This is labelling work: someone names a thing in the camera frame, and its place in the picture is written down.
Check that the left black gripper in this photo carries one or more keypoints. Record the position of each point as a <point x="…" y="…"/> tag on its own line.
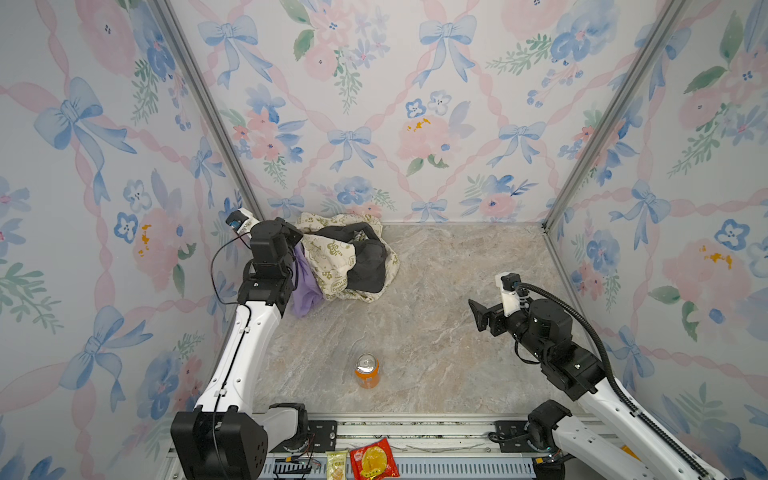
<point x="291" y="236"/>

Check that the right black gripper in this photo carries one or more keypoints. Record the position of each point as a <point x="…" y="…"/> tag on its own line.
<point x="483" y="317"/>

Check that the purple fleece cloth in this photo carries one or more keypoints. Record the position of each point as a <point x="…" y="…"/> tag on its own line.
<point x="307" y="293"/>

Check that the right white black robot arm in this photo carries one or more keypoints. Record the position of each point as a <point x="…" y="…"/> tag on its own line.
<point x="569" y="353"/>

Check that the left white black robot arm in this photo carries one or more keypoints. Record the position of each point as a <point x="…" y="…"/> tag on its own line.
<point x="222" y="437"/>

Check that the cream green-print cloth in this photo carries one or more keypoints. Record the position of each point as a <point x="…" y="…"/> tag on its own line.
<point x="330" y="259"/>

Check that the dark grey denim garment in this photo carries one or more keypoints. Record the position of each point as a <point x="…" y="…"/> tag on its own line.
<point x="368" y="274"/>

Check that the orange drink can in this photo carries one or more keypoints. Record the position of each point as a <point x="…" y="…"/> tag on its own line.
<point x="367" y="371"/>

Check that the red snack packet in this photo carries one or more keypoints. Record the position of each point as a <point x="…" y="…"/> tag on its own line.
<point x="374" y="461"/>

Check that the small green snack packet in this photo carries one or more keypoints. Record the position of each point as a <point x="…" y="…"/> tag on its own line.
<point x="336" y="464"/>

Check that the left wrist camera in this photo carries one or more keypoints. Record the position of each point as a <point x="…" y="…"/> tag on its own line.
<point x="241" y="221"/>

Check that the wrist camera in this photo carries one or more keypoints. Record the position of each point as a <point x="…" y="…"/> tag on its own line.
<point x="510" y="291"/>
<point x="241" y="221"/>

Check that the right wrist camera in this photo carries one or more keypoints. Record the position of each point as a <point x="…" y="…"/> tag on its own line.
<point x="510" y="291"/>

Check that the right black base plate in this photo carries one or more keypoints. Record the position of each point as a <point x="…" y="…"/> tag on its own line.
<point x="523" y="436"/>

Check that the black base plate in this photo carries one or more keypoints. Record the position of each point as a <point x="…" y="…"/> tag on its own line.
<point x="319" y="436"/>
<point x="523" y="436"/>

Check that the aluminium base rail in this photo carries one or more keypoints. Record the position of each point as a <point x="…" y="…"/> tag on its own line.
<point x="456" y="447"/>

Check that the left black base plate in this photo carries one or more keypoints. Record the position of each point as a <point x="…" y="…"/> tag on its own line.
<point x="319" y="436"/>

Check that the left aluminium corner post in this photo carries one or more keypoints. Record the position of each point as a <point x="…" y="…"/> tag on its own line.
<point x="179" y="46"/>

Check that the aluminium corner post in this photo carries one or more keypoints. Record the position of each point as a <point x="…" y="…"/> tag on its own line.
<point x="179" y="46"/>
<point x="642" y="64"/>

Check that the right aluminium corner post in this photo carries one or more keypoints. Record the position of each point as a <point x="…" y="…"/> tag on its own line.
<point x="642" y="64"/>

